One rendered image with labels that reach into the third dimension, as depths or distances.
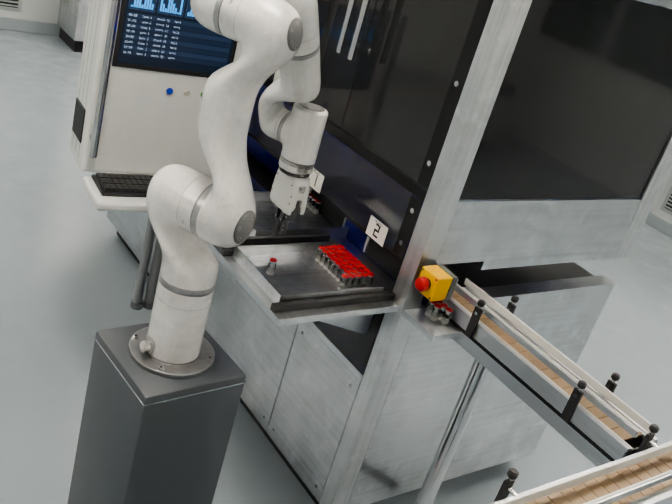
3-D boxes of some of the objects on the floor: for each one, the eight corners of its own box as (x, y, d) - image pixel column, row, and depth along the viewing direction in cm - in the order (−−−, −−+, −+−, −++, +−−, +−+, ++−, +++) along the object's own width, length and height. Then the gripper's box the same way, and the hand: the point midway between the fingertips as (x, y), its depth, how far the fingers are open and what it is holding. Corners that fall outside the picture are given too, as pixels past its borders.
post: (327, 518, 266) (572, -167, 178) (337, 531, 262) (592, -163, 174) (311, 523, 262) (553, -175, 174) (321, 536, 258) (574, -171, 170)
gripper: (267, 153, 194) (250, 219, 202) (298, 179, 184) (280, 248, 192) (293, 154, 199) (275, 219, 206) (325, 180, 188) (305, 247, 196)
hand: (279, 226), depth 198 cm, fingers closed
